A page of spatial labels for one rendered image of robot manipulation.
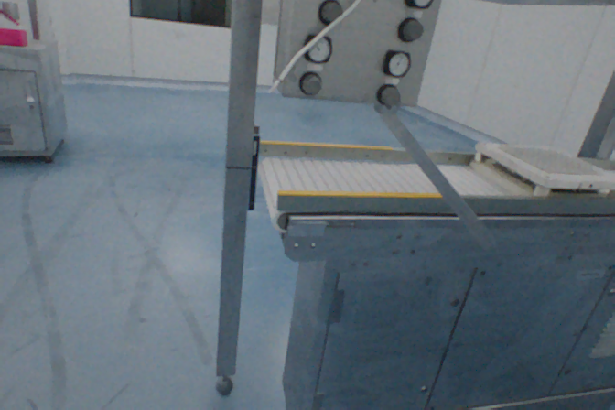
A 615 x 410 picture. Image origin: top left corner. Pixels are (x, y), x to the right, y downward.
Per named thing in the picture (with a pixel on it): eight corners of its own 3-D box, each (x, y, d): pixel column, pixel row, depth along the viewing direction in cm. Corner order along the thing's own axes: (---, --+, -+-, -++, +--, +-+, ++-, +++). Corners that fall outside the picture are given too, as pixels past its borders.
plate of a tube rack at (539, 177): (544, 188, 81) (547, 179, 80) (473, 149, 103) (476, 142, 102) (631, 190, 87) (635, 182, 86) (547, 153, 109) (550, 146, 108)
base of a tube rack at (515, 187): (534, 209, 83) (539, 199, 82) (468, 166, 105) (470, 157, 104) (620, 210, 89) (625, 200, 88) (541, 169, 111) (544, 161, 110)
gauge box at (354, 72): (282, 96, 55) (297, -62, 48) (272, 83, 65) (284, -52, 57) (417, 108, 61) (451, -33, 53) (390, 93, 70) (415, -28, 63)
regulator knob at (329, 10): (320, 25, 50) (325, -12, 49) (317, 24, 53) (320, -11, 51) (344, 28, 51) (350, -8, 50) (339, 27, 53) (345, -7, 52)
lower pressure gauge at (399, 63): (385, 76, 56) (390, 49, 55) (382, 74, 58) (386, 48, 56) (408, 79, 57) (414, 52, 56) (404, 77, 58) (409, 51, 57)
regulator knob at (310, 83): (300, 97, 54) (305, 64, 52) (297, 93, 56) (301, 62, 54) (323, 99, 55) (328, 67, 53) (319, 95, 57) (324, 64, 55)
